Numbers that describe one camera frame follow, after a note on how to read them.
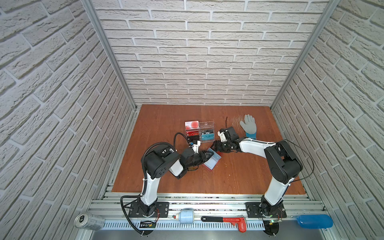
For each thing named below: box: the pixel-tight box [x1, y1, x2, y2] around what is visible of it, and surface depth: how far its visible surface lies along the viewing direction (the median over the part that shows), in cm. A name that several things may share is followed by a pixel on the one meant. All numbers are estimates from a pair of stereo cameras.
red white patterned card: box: [184, 120, 199, 130], surface depth 99 cm
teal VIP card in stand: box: [201, 133, 215, 141], surface depth 100 cm
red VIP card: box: [186, 130, 200, 136], surface depth 99 cm
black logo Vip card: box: [201, 129, 214, 135], surface depth 100 cm
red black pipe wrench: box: [200, 216, 247, 233], surface depth 72 cm
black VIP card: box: [187, 135, 200, 143], surface depth 99 cm
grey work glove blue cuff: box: [239, 114, 257, 139], surface depth 111 cm
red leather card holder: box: [202, 147, 223, 172], surface depth 89 cm
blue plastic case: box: [297, 214, 334, 230], surface depth 71 cm
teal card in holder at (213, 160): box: [204, 147, 222, 170], surface depth 91 cm
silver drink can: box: [74, 212, 106, 231], surface depth 61 cm
